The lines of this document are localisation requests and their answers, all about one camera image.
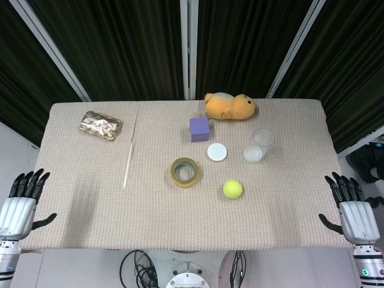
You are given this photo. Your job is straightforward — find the orange plush toy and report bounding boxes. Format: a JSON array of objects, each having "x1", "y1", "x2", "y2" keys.
[{"x1": 204, "y1": 92, "x2": 257, "y2": 121}]

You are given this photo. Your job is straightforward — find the black bag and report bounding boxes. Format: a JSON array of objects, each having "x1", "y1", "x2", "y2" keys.
[{"x1": 345, "y1": 143, "x2": 384, "y2": 184}]

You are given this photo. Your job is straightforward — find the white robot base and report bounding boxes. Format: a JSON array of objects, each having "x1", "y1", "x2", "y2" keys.
[{"x1": 140, "y1": 249, "x2": 241, "y2": 288}]

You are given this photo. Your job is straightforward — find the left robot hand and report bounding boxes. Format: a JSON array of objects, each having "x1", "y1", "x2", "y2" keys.
[{"x1": 0, "y1": 168, "x2": 58, "y2": 241}]

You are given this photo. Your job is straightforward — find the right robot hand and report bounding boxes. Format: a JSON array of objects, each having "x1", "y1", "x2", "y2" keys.
[{"x1": 318, "y1": 171, "x2": 381, "y2": 244}]

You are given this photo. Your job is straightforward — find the white frame post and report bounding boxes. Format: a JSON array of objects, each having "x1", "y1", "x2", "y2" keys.
[
  {"x1": 8, "y1": 0, "x2": 92, "y2": 102},
  {"x1": 179, "y1": 0, "x2": 199, "y2": 100},
  {"x1": 265, "y1": 0, "x2": 326, "y2": 99}
]

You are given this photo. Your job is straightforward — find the purple foam cube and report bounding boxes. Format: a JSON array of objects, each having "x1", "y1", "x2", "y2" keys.
[{"x1": 189, "y1": 117, "x2": 211, "y2": 143}]

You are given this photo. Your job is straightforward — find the beige checkered tablecloth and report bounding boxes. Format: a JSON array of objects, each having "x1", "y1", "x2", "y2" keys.
[{"x1": 20, "y1": 98, "x2": 356, "y2": 251}]

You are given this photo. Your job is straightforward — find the clear plastic straw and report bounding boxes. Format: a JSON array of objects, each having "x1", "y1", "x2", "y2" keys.
[{"x1": 121, "y1": 135, "x2": 135, "y2": 190}]

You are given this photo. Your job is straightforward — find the gold foil snack bag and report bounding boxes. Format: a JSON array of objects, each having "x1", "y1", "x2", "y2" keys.
[{"x1": 79, "y1": 110, "x2": 123, "y2": 142}]

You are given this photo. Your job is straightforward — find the transparent plastic cup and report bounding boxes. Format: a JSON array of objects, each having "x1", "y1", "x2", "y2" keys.
[{"x1": 243, "y1": 128, "x2": 275, "y2": 164}]

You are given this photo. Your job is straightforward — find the yellow tennis ball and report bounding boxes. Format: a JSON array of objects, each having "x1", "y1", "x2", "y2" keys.
[{"x1": 223, "y1": 179, "x2": 243, "y2": 199}]

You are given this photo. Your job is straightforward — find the white round lid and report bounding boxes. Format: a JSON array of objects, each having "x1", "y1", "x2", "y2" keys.
[{"x1": 207, "y1": 143, "x2": 229, "y2": 162}]

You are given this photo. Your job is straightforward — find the black cable bundle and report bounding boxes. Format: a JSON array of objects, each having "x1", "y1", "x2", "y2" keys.
[
  {"x1": 119, "y1": 249, "x2": 159, "y2": 288},
  {"x1": 229, "y1": 250, "x2": 247, "y2": 288}
]

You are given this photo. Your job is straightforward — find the yellow tape roll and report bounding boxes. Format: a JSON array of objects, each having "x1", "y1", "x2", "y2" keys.
[{"x1": 170, "y1": 157, "x2": 200, "y2": 188}]

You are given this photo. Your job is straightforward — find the black curtain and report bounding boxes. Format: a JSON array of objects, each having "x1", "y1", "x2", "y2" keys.
[{"x1": 0, "y1": 0, "x2": 384, "y2": 154}]

